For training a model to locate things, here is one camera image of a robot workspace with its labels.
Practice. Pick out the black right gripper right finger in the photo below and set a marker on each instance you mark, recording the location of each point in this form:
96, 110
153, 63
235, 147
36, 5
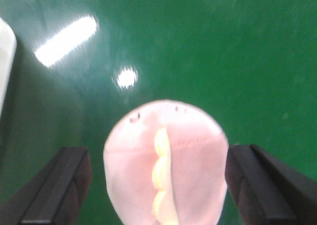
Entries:
267, 191

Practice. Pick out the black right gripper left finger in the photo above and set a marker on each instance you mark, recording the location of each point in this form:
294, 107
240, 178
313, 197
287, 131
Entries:
55, 195

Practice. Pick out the pink round plush toy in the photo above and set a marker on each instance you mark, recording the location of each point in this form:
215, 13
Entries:
165, 165

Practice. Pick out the white plastic tote crate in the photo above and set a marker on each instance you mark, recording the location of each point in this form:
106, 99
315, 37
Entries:
8, 45

